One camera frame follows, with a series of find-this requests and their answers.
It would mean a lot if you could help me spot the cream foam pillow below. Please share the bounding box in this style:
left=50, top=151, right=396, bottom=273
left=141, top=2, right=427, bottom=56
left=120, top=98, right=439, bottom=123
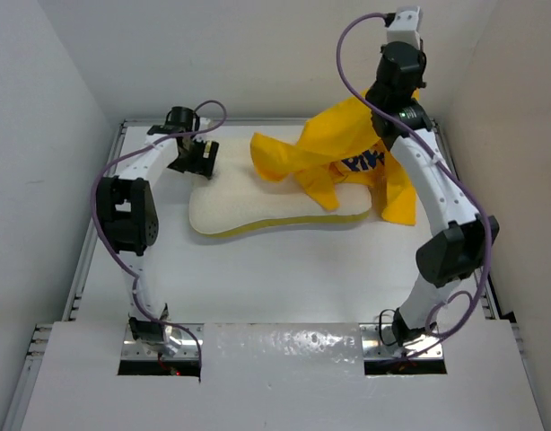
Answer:
left=188, top=138, right=372, bottom=238

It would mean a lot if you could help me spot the yellow printed pillowcase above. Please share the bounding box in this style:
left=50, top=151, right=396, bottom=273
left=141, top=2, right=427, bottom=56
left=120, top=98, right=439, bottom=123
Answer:
left=249, top=97, right=416, bottom=226

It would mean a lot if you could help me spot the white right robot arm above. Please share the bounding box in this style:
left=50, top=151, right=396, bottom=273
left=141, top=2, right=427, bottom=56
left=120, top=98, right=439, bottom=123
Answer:
left=365, top=41, right=499, bottom=347

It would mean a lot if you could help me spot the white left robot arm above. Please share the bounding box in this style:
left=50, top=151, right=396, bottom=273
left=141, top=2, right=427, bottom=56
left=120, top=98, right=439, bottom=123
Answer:
left=92, top=108, right=219, bottom=356

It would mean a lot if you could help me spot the white front cover board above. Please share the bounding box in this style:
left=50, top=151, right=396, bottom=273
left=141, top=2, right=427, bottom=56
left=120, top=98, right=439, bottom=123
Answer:
left=22, top=321, right=543, bottom=430

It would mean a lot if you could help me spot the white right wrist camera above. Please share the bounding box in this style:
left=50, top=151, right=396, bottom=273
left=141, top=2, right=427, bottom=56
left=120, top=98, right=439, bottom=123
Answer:
left=386, top=5, right=423, bottom=49

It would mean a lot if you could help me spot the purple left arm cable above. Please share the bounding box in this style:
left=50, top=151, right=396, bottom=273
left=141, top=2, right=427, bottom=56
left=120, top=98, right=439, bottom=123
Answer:
left=91, top=99, right=228, bottom=374

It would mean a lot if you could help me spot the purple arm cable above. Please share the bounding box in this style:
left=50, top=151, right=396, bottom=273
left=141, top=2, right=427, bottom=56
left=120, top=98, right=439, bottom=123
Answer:
left=91, top=99, right=228, bottom=374
left=337, top=12, right=494, bottom=360

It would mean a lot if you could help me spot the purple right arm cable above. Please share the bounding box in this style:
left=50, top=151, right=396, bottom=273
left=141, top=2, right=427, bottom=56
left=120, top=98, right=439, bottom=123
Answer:
left=337, top=12, right=494, bottom=360

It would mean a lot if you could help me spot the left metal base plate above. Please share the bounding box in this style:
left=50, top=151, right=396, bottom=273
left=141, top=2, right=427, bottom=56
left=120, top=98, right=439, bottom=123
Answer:
left=120, top=324, right=204, bottom=361

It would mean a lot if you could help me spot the metal base plate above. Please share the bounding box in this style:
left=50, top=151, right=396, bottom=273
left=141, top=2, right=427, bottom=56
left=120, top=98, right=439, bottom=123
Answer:
left=120, top=324, right=204, bottom=361
left=359, top=323, right=445, bottom=360

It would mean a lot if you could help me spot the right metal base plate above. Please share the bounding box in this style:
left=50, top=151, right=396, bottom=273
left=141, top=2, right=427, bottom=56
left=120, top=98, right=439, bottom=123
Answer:
left=359, top=323, right=445, bottom=360

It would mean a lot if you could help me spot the aluminium table frame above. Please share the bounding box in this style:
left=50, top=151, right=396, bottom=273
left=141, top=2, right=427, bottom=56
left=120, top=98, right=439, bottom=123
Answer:
left=1, top=117, right=546, bottom=431

